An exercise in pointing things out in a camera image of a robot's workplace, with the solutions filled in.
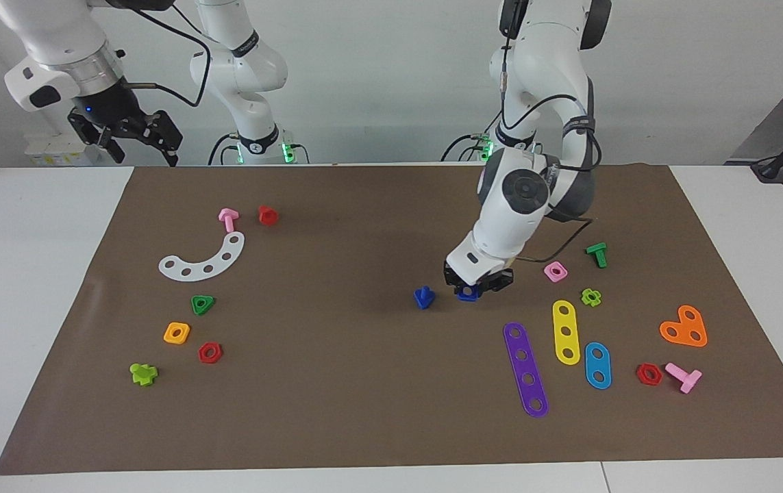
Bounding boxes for white cardboard boxes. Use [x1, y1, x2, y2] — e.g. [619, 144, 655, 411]
[24, 134, 103, 166]

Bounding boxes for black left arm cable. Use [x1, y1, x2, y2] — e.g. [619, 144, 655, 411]
[490, 38, 599, 265]

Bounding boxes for purple four-hole plate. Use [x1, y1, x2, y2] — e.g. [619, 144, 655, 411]
[503, 322, 550, 418]

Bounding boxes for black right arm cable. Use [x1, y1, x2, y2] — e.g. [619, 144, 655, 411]
[121, 5, 212, 109]

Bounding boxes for brown table mat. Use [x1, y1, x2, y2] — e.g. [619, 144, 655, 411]
[0, 164, 783, 476]

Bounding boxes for blue two-hole plate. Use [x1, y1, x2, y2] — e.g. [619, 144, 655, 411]
[584, 342, 612, 390]

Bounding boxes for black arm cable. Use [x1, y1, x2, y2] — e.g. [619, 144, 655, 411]
[490, 38, 599, 265]
[121, 5, 212, 109]

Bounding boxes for black left base cable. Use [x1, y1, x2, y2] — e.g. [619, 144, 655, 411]
[440, 133, 496, 163]

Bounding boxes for black base cable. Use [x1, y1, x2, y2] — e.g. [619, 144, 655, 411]
[208, 133, 240, 166]
[440, 133, 496, 163]

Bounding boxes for yellow three-hole plate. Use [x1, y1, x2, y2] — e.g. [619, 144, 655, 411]
[552, 300, 582, 366]

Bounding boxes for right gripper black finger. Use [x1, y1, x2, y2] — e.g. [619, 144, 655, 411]
[132, 110, 184, 168]
[67, 110, 125, 164]

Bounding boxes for white curved perforated plate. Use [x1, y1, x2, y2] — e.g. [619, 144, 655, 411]
[158, 231, 246, 282]

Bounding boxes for black right base cable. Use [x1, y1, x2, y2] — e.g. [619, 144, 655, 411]
[208, 133, 240, 166]

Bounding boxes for orange heart plate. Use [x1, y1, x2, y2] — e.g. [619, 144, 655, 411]
[659, 305, 708, 348]

